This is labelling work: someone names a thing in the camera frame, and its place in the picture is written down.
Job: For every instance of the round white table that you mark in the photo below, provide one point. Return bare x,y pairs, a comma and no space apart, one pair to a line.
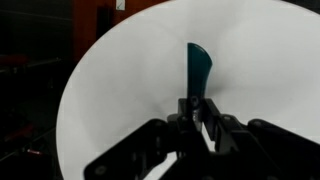
266,64

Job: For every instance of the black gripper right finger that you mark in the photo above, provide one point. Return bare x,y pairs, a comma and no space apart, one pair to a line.
261,150

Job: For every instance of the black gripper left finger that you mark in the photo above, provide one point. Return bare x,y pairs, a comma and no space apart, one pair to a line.
134,157

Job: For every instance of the teal marker pen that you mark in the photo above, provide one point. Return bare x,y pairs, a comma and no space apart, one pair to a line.
199,65

